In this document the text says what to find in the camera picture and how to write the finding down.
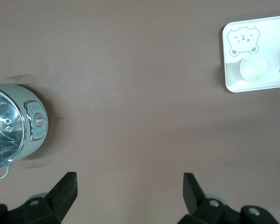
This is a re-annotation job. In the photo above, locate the white IKEA cup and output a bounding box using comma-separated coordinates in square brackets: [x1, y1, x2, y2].
[233, 56, 268, 82]

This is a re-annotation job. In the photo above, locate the white bear print tray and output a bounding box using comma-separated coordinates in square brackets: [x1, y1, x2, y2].
[222, 14, 280, 93]

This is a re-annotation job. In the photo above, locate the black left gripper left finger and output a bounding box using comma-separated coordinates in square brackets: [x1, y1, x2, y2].
[0, 172, 78, 224]

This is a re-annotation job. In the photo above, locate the grey pot with glass lid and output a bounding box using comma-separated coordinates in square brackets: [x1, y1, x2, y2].
[0, 78, 49, 180]

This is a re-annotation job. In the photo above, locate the glass pot lid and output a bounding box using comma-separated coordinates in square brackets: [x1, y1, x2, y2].
[0, 87, 26, 170]

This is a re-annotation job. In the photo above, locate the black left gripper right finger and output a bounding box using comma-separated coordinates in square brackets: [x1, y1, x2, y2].
[177, 172, 280, 224]

